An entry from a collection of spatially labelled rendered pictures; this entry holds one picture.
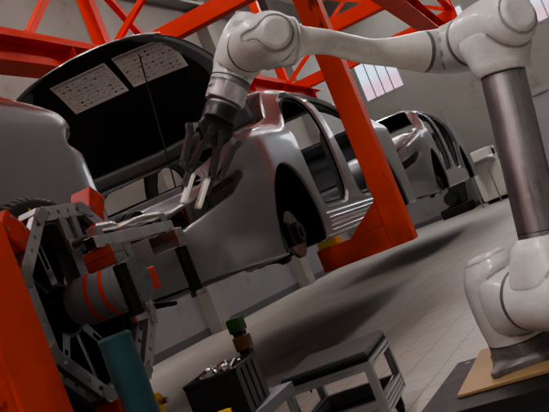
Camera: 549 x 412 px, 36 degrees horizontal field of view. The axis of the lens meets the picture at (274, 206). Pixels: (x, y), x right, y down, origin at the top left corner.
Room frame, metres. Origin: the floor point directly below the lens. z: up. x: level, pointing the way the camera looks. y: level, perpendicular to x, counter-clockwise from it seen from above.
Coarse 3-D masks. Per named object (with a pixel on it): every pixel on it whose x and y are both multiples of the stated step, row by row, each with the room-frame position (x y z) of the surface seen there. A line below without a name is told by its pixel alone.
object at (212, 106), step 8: (208, 104) 1.81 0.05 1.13; (216, 104) 1.80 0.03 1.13; (224, 104) 1.80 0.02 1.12; (208, 112) 1.81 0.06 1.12; (216, 112) 1.80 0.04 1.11; (224, 112) 1.80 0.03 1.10; (232, 112) 1.81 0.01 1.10; (200, 120) 1.81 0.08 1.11; (208, 120) 1.82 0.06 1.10; (216, 120) 1.82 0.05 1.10; (224, 120) 1.81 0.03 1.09; (232, 120) 1.82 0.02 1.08; (200, 128) 1.81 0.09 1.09; (216, 128) 1.82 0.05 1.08; (224, 128) 1.83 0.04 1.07; (232, 128) 1.84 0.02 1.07; (200, 136) 1.82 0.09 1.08; (216, 136) 1.82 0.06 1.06; (232, 136) 1.84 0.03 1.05
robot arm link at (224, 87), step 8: (216, 80) 1.81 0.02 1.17; (224, 80) 1.80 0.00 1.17; (232, 80) 1.80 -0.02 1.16; (240, 80) 1.81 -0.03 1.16; (208, 88) 1.83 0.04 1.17; (216, 88) 1.80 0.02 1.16; (224, 88) 1.80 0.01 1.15; (232, 88) 1.80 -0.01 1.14; (240, 88) 1.81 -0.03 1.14; (248, 88) 1.84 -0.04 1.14; (208, 96) 1.82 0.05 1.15; (216, 96) 1.80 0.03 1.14; (224, 96) 1.80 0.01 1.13; (232, 96) 1.80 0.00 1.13; (240, 96) 1.81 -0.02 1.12; (232, 104) 1.82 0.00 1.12; (240, 104) 1.82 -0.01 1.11
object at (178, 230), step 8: (168, 232) 2.34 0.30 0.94; (176, 232) 2.34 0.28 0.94; (152, 240) 2.36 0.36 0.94; (160, 240) 2.35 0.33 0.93; (168, 240) 2.34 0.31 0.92; (176, 240) 2.33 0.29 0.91; (184, 240) 2.36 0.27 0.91; (152, 248) 2.36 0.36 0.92; (160, 248) 2.35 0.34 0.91; (168, 248) 2.34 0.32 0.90
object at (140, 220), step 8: (72, 216) 2.29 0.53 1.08; (144, 216) 2.28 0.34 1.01; (152, 216) 2.31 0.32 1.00; (160, 216) 2.35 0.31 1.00; (72, 224) 2.29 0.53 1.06; (120, 224) 2.25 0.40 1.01; (128, 224) 2.25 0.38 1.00; (136, 224) 2.26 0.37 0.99; (80, 232) 2.30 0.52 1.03; (80, 248) 2.28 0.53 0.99
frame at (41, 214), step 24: (24, 216) 2.17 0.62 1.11; (48, 216) 2.20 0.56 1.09; (96, 216) 2.41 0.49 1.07; (24, 264) 2.04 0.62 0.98; (48, 336) 2.03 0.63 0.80; (144, 336) 2.44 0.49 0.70; (72, 360) 2.08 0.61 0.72; (144, 360) 2.37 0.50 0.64; (72, 384) 2.12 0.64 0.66; (96, 384) 2.14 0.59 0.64
